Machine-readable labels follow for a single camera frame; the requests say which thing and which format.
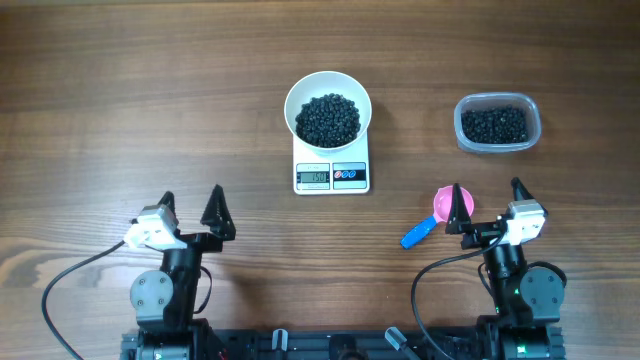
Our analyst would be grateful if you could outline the pink scoop blue handle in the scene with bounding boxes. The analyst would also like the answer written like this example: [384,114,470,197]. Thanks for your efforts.
[400,185,453,250]

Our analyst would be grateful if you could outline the left black camera cable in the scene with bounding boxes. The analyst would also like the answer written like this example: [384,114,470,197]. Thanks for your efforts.
[40,239,129,360]

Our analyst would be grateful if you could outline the white digital kitchen scale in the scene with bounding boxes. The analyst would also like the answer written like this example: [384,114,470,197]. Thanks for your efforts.
[293,133,371,195]

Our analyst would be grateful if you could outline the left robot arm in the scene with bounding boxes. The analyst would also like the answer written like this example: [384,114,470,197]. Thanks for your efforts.
[120,185,236,360]

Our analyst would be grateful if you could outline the right black camera cable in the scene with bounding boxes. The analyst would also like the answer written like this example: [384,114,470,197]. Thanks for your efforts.
[410,232,509,360]

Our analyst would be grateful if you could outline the black camera cable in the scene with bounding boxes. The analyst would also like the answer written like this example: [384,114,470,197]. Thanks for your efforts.
[410,232,509,360]
[40,239,129,360]

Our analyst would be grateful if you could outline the white bowl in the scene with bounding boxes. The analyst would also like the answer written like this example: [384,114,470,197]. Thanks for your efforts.
[283,71,373,153]

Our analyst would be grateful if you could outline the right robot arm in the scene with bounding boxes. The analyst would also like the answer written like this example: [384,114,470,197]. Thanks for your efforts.
[446,178,567,359]

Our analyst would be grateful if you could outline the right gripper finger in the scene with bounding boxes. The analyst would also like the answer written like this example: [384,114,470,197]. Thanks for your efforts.
[445,183,472,235]
[509,177,548,218]

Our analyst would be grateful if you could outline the black beans in bowl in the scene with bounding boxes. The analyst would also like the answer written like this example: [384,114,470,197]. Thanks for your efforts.
[295,93,362,148]

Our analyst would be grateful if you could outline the clear plastic container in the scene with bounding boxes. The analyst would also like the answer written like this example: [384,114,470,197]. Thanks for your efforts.
[454,92,542,154]

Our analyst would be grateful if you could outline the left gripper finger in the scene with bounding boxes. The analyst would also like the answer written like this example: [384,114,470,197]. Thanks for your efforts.
[130,191,176,223]
[200,184,236,241]

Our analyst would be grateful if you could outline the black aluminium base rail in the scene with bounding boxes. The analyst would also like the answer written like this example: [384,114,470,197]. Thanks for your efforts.
[120,326,567,360]

